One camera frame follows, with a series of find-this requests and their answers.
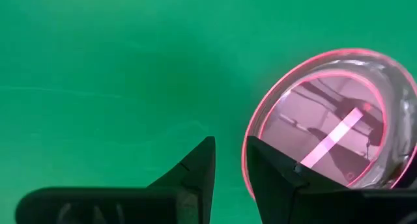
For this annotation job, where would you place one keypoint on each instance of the green table mat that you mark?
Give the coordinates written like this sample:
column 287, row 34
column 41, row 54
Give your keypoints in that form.
column 97, row 87

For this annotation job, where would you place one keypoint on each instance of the transparent pink plate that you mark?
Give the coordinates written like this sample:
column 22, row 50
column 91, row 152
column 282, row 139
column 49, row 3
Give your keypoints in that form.
column 325, row 120

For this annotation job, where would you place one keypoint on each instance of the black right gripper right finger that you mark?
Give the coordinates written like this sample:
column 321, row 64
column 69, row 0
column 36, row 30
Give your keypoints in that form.
column 277, row 191

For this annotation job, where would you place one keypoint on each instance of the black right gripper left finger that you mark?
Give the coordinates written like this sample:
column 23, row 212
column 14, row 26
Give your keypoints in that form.
column 195, row 185

